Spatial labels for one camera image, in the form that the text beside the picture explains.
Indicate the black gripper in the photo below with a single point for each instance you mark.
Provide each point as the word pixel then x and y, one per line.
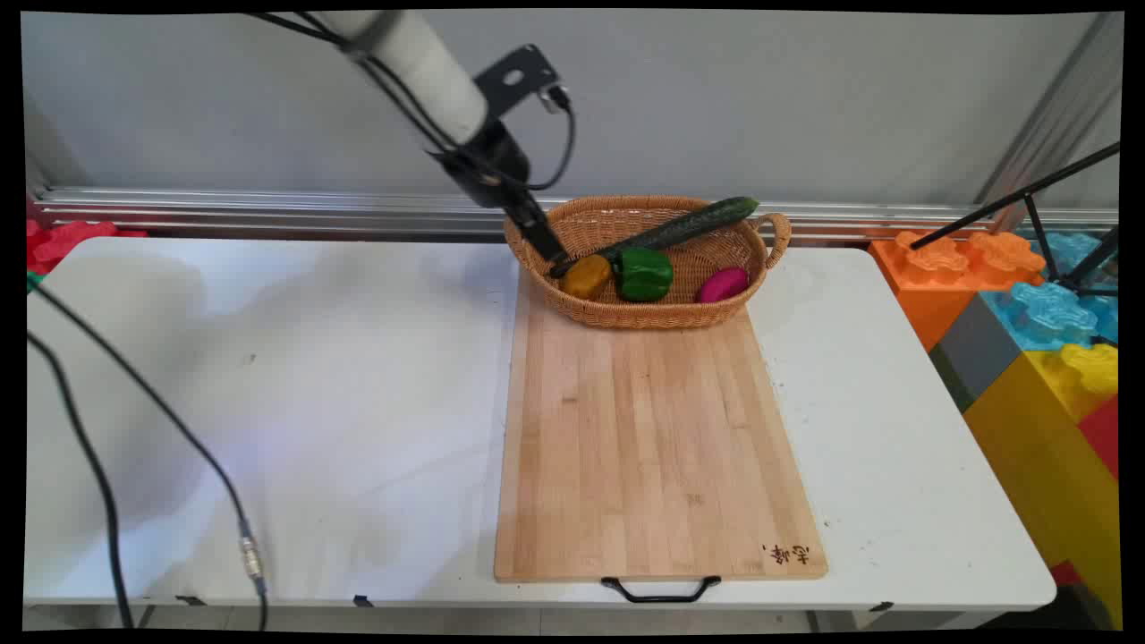
pixel 490 163

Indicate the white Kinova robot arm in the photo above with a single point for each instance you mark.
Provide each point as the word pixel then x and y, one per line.
pixel 420 63

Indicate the yellow orange bell pepper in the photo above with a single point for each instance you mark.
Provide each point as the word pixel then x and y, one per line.
pixel 587 276

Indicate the green bell pepper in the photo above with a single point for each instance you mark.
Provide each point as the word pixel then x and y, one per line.
pixel 644 274

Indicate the woven wicker basket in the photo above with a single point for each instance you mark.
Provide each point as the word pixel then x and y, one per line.
pixel 646 297

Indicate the dark green cucumber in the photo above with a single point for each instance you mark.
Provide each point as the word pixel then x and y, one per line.
pixel 680 229

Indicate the magenta eggplant toy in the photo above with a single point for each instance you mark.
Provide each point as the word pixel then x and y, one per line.
pixel 723 284

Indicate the wooden cutting board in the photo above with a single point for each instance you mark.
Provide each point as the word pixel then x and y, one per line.
pixel 653 447

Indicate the orange giant building block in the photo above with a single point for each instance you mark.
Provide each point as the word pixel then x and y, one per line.
pixel 939 277

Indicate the grey giant building block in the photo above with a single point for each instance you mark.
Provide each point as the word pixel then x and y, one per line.
pixel 975 353

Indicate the red block pile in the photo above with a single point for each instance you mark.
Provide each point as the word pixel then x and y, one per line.
pixel 63 243

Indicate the black tripod stand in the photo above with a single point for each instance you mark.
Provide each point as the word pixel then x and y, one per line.
pixel 1055 224

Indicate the blue giant building block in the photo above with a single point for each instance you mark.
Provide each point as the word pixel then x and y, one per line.
pixel 1055 304

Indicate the yellow giant building block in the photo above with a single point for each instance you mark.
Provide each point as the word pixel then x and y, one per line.
pixel 1047 447

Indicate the red giant building block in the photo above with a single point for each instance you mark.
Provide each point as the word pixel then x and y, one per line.
pixel 1102 436

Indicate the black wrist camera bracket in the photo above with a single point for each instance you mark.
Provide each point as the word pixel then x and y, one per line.
pixel 517 77

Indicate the aluminium rail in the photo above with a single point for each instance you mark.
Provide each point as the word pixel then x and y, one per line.
pixel 268 211

